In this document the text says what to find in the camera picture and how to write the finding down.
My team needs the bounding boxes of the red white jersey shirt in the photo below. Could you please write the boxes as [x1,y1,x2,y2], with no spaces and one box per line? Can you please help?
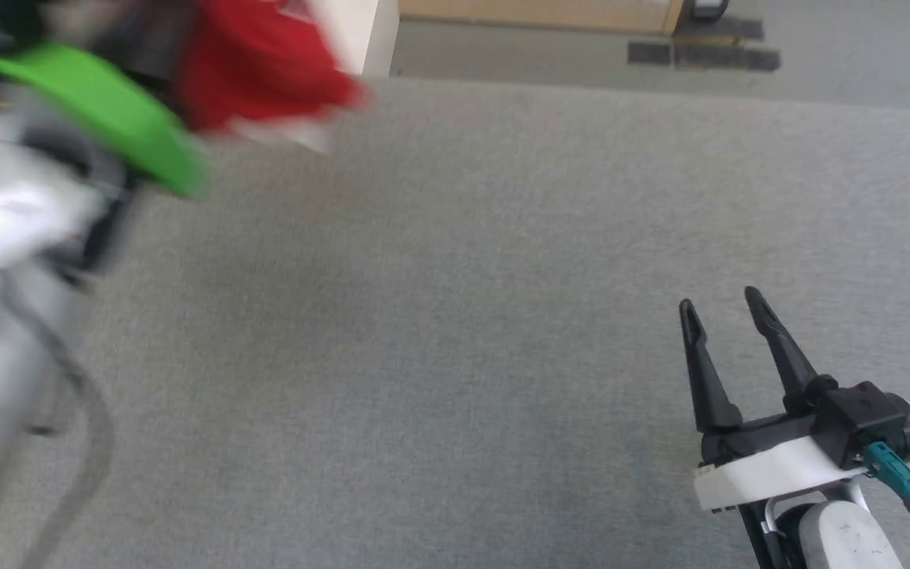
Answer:
[179,0,373,155]

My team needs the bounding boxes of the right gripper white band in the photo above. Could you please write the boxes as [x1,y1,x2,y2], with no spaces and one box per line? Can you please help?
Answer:
[680,286,871,513]

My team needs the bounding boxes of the wide dark floor plate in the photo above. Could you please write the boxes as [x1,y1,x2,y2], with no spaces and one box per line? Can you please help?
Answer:
[675,43,781,73]

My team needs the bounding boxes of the lemon print partition wooden frame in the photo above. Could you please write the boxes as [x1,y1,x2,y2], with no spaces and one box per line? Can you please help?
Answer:
[398,0,686,36]

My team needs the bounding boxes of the small black floor plate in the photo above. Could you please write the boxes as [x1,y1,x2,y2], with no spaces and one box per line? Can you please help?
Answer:
[627,41,673,66]

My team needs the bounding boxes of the black stand base plate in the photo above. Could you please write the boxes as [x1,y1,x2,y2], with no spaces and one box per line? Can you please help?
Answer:
[676,17,764,42]

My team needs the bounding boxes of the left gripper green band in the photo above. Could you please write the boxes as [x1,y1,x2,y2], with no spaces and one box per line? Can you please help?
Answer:
[0,40,212,201]

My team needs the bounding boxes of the white box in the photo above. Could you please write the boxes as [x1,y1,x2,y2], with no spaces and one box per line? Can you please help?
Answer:
[317,0,400,78]

